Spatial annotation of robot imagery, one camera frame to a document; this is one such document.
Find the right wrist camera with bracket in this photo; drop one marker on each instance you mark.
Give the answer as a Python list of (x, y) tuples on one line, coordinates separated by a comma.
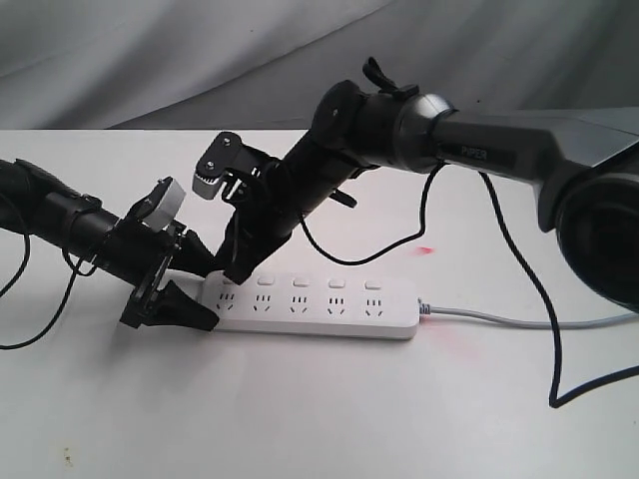
[(226, 160)]

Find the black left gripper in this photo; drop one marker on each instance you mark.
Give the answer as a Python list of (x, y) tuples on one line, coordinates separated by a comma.
[(133, 252)]

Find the white five-outlet power strip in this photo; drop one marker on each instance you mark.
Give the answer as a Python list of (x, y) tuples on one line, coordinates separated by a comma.
[(350, 305)]

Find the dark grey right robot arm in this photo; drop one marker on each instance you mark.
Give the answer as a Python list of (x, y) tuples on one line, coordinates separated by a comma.
[(581, 164)]

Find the grey backdrop cloth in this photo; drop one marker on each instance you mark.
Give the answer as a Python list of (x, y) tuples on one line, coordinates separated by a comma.
[(265, 64)]

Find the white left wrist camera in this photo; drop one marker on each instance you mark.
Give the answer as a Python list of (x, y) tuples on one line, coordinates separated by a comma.
[(162, 204)]

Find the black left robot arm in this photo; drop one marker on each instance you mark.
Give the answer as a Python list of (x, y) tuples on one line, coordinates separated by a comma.
[(36, 203)]

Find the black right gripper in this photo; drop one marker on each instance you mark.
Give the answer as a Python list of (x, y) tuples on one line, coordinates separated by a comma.
[(270, 197)]

